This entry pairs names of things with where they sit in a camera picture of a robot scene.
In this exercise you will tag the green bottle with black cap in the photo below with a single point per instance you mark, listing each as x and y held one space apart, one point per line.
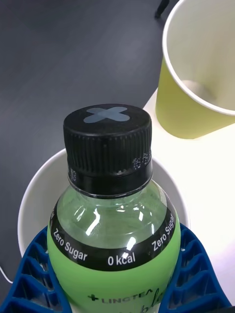
110 281

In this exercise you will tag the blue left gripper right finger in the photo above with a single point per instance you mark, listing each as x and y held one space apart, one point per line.
195 288

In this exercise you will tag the yellow-green plastic waste bin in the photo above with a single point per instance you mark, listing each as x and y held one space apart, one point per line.
176 110

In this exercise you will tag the grey plastic waste bin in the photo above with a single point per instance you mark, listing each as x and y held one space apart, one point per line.
41 190

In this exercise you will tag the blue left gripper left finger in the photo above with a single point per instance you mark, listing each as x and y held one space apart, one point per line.
29 288

